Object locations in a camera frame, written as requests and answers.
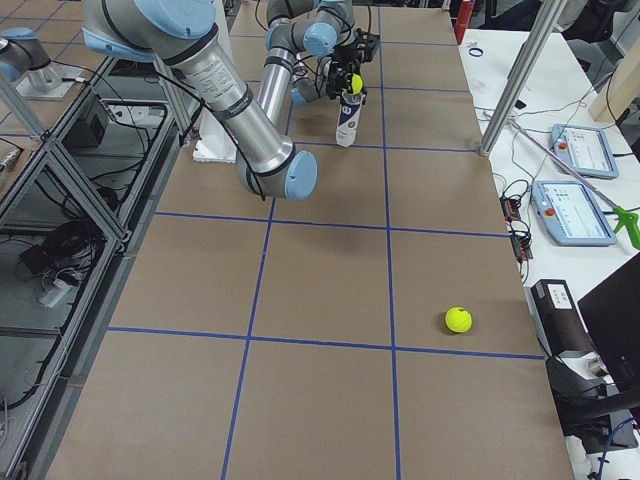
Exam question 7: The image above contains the black computer monitor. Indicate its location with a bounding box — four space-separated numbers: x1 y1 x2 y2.
578 255 639 390

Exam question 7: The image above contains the teach pendant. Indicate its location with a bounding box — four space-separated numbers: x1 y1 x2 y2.
531 180 617 247
550 124 619 180

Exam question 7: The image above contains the green handled reacher tool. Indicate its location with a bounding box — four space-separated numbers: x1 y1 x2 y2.
509 119 640 250

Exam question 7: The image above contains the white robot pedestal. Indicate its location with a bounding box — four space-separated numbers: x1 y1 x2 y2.
193 109 236 164

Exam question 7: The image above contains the clear tennis ball tube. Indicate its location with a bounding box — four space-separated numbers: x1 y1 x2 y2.
336 93 363 147

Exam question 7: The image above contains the upper teach pendant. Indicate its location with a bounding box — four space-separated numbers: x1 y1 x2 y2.
550 124 619 180

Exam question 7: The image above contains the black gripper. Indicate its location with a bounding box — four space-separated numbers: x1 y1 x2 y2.
332 41 361 65
324 60 366 100

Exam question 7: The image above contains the lower teach pendant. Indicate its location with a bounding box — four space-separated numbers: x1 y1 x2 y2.
531 180 617 247

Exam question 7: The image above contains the aluminium frame post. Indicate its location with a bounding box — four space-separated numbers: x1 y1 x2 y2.
479 0 566 157

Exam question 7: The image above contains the small circuit board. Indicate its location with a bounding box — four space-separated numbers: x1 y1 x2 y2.
500 197 521 222

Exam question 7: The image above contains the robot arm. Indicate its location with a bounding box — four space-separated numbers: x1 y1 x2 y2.
82 1 379 200
258 1 363 119

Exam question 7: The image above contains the yellow tennis ball with logo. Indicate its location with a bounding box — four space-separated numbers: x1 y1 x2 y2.
349 73 364 95

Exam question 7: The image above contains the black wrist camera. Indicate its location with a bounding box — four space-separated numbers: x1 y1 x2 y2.
354 28 380 64

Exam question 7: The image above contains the black box with label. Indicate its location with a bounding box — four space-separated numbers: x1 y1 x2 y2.
530 279 594 357

